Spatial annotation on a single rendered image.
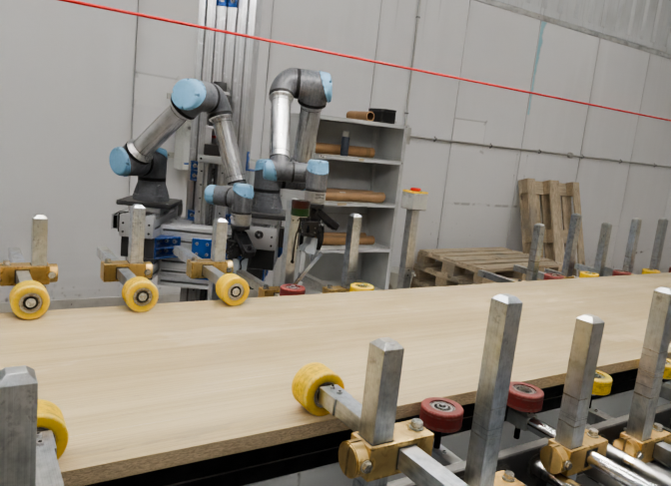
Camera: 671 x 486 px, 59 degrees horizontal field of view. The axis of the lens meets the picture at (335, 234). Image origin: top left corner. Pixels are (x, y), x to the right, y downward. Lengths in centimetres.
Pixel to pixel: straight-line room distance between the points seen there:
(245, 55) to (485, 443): 211
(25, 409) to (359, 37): 479
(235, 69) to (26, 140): 198
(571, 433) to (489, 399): 25
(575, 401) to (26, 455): 89
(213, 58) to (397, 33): 294
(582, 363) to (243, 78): 201
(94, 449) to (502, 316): 64
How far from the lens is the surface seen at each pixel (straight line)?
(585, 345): 115
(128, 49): 445
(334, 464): 114
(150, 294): 156
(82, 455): 96
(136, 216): 175
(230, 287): 163
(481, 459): 104
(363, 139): 523
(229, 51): 275
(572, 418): 120
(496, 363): 97
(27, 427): 66
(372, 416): 85
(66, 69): 437
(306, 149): 247
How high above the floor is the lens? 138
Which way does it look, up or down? 9 degrees down
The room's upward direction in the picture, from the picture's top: 6 degrees clockwise
